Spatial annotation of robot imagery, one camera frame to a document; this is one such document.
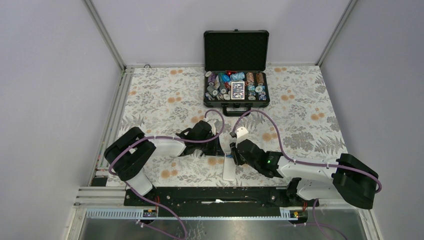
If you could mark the playing card deck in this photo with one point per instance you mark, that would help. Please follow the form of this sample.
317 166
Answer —
237 91

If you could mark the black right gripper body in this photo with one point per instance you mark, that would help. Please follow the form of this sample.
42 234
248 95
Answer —
239 159

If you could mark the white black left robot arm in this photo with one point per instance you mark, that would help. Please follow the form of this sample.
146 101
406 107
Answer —
128 155

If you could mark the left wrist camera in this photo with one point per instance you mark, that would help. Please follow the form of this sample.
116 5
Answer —
212 123

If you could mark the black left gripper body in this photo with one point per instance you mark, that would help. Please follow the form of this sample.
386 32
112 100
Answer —
208 148

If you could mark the black mounting base rail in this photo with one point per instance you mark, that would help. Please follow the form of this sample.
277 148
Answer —
198 197

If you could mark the black poker chip case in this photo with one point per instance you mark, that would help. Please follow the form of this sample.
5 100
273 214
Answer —
235 56

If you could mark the aluminium frame rail left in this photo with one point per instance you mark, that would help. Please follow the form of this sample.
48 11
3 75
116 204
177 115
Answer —
101 196

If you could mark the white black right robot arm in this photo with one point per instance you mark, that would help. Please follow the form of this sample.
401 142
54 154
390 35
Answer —
345 178

